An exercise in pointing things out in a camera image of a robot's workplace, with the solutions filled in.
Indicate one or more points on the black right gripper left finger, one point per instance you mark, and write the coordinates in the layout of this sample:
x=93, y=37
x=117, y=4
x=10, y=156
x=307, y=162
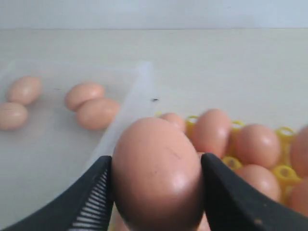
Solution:
x=85, y=206

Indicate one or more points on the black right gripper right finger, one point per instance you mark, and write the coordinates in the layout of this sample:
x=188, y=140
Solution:
x=231, y=204

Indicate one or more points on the brown egg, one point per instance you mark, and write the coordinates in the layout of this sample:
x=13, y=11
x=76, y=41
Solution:
x=119, y=224
x=175, y=120
x=257, y=144
x=211, y=132
x=299, y=152
x=12, y=116
x=262, y=180
x=25, y=90
x=81, y=93
x=97, y=114
x=298, y=199
x=200, y=154
x=157, y=178

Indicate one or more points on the yellow plastic egg tray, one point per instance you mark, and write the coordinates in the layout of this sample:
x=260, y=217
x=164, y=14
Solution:
x=283, y=171

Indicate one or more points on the clear plastic box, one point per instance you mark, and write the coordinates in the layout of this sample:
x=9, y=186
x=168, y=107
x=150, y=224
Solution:
x=51, y=151

